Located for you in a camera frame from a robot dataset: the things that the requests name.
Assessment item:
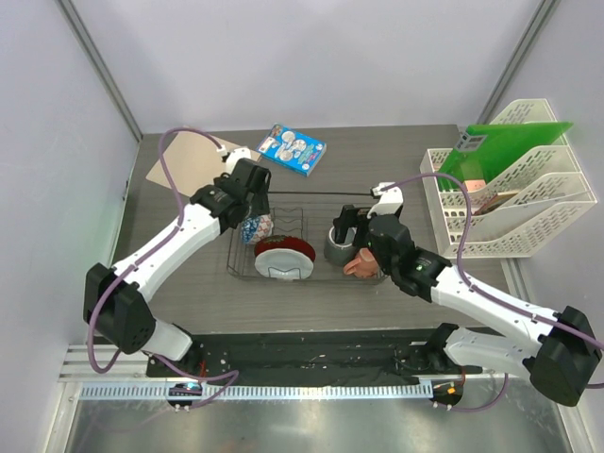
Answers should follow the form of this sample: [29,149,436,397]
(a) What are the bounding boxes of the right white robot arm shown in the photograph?
[333,205,603,407]

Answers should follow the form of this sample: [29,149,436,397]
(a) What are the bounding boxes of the blue red patterned bowl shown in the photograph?
[240,214,274,245]

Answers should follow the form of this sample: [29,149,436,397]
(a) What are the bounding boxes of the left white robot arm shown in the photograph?
[83,158,271,377]

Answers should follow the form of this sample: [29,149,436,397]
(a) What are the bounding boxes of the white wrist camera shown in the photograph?
[367,182,404,219]
[217,146,251,175]

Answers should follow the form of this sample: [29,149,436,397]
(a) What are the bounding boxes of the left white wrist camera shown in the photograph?
[217,146,251,175]

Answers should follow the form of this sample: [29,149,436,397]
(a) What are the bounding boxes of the dark red plate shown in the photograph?
[254,235,316,262]

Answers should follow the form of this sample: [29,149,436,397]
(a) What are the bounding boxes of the pink mug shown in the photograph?
[344,247,379,278]

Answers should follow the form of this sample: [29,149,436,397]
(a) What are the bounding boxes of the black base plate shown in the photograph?
[174,329,480,386]

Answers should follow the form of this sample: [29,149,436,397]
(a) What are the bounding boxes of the blue picture box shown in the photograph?
[256,124,327,176]

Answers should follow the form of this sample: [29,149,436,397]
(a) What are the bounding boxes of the grey mug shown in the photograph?
[324,226,358,267]

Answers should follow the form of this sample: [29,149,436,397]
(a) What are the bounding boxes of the beige board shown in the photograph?
[160,131,260,196]

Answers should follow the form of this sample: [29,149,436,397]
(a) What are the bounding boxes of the white plate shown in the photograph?
[254,248,314,280]

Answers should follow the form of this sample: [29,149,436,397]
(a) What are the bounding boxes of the white file organizer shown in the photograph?
[419,97,598,260]

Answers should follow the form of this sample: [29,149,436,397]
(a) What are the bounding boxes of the white slotted cable duct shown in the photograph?
[79,380,433,401]

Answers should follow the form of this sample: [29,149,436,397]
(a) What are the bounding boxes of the black wire dish rack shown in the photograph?
[226,190,385,285]

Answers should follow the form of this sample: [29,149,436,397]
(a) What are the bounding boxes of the green plastic folder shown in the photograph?
[439,122,573,183]

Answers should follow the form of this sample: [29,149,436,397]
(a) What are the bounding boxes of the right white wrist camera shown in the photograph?
[367,182,404,219]

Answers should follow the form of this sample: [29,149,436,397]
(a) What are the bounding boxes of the brown items in organizer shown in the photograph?
[463,179,519,216]

